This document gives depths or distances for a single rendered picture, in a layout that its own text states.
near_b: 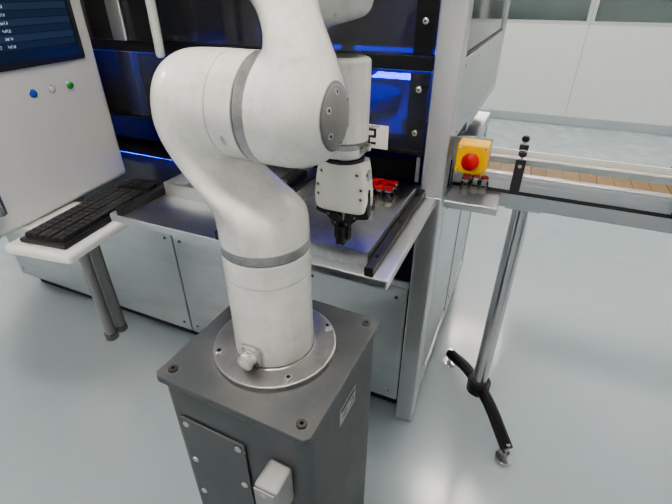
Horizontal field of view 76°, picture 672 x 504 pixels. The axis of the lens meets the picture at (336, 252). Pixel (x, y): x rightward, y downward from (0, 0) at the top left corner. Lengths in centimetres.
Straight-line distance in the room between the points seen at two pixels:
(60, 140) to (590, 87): 518
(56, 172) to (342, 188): 91
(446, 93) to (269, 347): 70
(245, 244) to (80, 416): 148
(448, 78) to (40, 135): 105
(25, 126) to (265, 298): 96
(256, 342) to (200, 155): 26
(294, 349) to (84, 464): 125
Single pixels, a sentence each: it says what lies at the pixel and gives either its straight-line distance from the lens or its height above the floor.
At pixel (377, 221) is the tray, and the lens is 100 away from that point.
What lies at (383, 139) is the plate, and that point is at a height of 102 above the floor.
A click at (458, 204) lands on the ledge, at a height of 87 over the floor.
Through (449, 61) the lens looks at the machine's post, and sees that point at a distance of 105.
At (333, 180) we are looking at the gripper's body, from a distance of 77.
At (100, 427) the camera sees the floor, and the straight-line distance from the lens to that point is 186.
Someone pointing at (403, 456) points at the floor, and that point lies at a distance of 161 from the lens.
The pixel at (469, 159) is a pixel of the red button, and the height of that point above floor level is 101.
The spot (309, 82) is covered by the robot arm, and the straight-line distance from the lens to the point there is 44.
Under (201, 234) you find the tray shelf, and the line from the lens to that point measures 99.
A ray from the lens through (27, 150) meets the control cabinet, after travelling 139.
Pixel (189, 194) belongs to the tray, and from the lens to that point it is 116.
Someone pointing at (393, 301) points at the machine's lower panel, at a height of 52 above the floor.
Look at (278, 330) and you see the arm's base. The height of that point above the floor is 94.
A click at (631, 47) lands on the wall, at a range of 571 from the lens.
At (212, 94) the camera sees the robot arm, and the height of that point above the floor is 125.
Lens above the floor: 134
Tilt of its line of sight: 31 degrees down
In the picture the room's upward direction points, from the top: straight up
